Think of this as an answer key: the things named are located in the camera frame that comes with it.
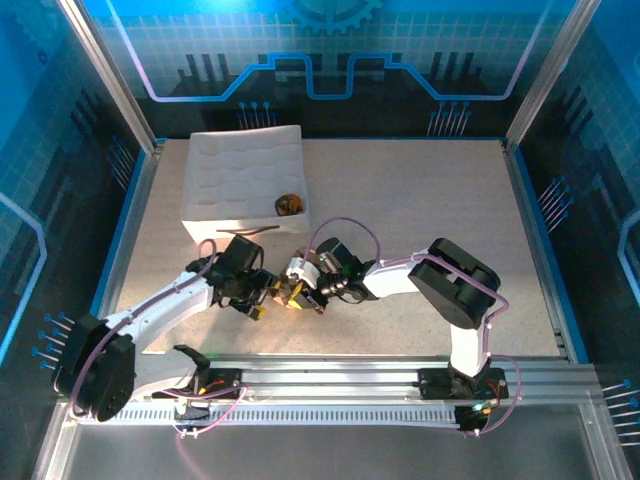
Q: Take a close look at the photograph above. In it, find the aluminium base beam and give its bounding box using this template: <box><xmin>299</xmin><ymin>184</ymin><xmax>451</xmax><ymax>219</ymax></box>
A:
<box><xmin>134</xmin><ymin>352</ymin><xmax>599</xmax><ymax>407</ymax></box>

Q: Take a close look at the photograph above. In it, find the white fabric compartment organizer box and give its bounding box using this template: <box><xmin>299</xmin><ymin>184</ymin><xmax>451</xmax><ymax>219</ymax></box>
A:
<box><xmin>180</xmin><ymin>124</ymin><xmax>311</xmax><ymax>245</ymax></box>

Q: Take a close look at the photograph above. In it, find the grey metal plate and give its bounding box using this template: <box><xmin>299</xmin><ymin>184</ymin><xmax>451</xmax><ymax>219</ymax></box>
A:
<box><xmin>62</xmin><ymin>424</ymin><xmax>601</xmax><ymax>480</ymax></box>

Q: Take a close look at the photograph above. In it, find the white right wrist mount block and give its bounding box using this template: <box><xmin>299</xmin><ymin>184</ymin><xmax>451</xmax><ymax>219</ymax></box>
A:
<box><xmin>283</xmin><ymin>257</ymin><xmax>320</xmax><ymax>290</ymax></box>

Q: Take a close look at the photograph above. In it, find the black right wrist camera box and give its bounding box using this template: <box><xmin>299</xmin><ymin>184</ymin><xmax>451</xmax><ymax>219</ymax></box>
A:
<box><xmin>316</xmin><ymin>237</ymin><xmax>362</xmax><ymax>274</ymax></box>

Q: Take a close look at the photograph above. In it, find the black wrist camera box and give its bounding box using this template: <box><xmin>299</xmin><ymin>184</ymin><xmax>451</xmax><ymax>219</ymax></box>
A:
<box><xmin>316</xmin><ymin>237</ymin><xmax>362</xmax><ymax>274</ymax></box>
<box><xmin>219</xmin><ymin>234</ymin><xmax>265</xmax><ymax>274</ymax></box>

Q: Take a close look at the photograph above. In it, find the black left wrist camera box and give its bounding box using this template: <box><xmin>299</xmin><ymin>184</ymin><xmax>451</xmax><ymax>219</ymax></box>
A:
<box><xmin>219</xmin><ymin>234</ymin><xmax>265</xmax><ymax>274</ymax></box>

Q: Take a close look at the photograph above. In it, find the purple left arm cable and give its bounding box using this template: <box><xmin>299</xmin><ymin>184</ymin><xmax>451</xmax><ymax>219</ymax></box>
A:
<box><xmin>67</xmin><ymin>238</ymin><xmax>251</xmax><ymax>441</ymax></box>

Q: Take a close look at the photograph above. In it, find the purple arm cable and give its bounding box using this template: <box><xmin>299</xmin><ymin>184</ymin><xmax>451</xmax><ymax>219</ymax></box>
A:
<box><xmin>67</xmin><ymin>238</ymin><xmax>251</xmax><ymax>441</ymax></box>
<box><xmin>305</xmin><ymin>216</ymin><xmax>524</xmax><ymax>439</ymax></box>

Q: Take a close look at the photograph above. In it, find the brown strap handle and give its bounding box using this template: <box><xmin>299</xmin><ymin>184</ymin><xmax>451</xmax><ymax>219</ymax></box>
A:
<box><xmin>215</xmin><ymin>224</ymin><xmax>280</xmax><ymax>235</ymax></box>

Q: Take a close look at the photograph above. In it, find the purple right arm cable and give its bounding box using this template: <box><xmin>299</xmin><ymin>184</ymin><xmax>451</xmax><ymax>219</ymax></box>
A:
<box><xmin>305</xmin><ymin>216</ymin><xmax>524</xmax><ymax>439</ymax></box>

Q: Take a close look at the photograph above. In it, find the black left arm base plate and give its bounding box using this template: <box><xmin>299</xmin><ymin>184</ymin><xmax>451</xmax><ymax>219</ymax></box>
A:
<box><xmin>149</xmin><ymin>367</ymin><xmax>245</xmax><ymax>401</ymax></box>

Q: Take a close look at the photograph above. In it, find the white slotted cable duct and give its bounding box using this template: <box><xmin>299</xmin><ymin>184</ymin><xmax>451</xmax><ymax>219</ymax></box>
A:
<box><xmin>119</xmin><ymin>405</ymin><xmax>464</xmax><ymax>427</ymax></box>

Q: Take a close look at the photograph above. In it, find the aluminium side frame rail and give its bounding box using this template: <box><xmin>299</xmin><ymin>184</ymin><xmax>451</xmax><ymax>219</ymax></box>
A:
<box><xmin>501</xmin><ymin>139</ymin><xmax>634</xmax><ymax>480</ymax></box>
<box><xmin>29</xmin><ymin>139</ymin><xmax>166</xmax><ymax>480</ymax></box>

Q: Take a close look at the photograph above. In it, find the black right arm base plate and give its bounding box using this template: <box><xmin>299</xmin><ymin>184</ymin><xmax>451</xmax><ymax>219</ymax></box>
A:
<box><xmin>417</xmin><ymin>367</ymin><xmax>506</xmax><ymax>401</ymax></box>

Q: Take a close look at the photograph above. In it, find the aluminium frame post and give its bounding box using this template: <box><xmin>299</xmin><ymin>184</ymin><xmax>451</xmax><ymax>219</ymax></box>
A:
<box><xmin>58</xmin><ymin>0</ymin><xmax>159</xmax><ymax>154</ymax></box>
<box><xmin>502</xmin><ymin>0</ymin><xmax>604</xmax><ymax>151</ymax></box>

